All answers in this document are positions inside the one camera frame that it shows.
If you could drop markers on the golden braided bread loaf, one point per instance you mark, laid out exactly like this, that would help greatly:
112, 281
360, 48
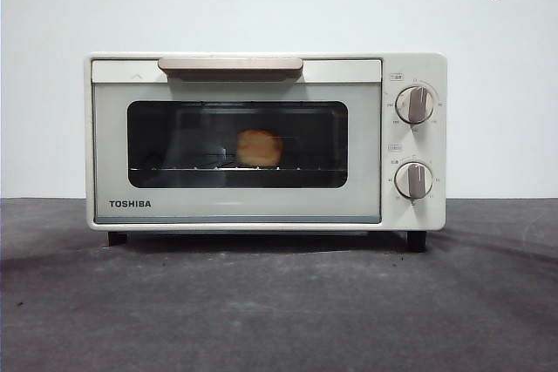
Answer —
259, 149

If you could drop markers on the cream Toshiba toaster oven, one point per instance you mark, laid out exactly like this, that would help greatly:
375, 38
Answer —
414, 67

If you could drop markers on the oven knob with wide dial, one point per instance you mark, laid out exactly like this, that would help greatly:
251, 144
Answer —
414, 105

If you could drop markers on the oven knob with narrow dial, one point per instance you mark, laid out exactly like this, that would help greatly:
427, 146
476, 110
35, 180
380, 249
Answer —
413, 180

